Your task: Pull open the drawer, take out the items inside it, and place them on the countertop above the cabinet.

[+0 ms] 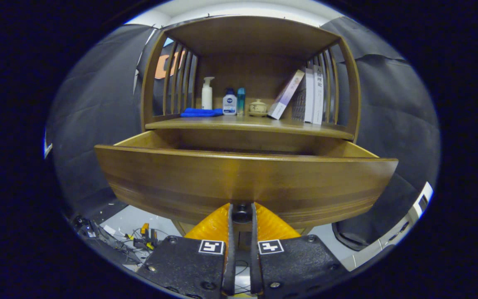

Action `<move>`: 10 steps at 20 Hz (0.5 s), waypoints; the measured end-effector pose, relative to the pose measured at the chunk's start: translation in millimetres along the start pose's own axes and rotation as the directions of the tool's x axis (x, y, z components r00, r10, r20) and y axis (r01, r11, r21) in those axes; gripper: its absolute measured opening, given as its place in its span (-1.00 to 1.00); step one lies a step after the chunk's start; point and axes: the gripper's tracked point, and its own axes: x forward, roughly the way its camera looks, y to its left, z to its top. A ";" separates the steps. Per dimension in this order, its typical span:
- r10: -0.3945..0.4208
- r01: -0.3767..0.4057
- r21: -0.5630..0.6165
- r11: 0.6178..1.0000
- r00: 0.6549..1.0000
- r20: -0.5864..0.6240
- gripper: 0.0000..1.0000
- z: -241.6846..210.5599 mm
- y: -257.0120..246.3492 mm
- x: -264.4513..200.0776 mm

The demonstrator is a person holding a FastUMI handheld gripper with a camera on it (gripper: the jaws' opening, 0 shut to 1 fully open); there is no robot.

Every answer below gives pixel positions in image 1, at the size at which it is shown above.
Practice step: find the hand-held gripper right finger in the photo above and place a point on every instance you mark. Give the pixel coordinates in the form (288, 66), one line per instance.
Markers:
(255, 249)

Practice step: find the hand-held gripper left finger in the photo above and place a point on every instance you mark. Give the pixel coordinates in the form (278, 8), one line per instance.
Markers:
(231, 249)

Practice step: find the wooden drawer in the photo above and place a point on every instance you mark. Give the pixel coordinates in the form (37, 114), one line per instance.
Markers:
(181, 178)

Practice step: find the wooden countertop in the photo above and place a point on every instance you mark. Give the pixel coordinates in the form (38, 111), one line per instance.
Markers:
(255, 123)

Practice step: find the wooden cabinet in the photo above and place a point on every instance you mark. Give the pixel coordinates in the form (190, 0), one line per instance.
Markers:
(247, 41)

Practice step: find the yellow black clamp tool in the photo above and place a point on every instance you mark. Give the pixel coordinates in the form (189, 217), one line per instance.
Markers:
(145, 236)

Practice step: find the black equipment pile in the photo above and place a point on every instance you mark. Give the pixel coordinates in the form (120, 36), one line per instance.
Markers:
(93, 232)

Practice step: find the blue folded cloth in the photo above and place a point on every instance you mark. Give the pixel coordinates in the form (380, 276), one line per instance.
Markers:
(201, 112)

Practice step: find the beige lidded teacup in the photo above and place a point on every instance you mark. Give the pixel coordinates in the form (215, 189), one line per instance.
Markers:
(258, 107)

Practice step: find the white lotion bottle blue cap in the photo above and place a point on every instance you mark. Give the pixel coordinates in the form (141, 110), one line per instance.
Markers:
(229, 104)

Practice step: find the teal slim bottle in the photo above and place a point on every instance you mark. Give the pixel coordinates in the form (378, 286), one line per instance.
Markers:
(241, 101)

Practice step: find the grey patterned book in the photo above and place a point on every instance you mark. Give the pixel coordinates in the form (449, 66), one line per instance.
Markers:
(299, 106)

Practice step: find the white pump bottle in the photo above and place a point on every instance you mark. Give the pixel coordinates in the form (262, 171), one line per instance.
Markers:
(207, 96)

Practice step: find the purple white leaning book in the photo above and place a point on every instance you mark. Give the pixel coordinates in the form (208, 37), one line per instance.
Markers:
(285, 95)

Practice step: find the white appliance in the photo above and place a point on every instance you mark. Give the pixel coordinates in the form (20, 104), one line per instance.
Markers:
(423, 199)

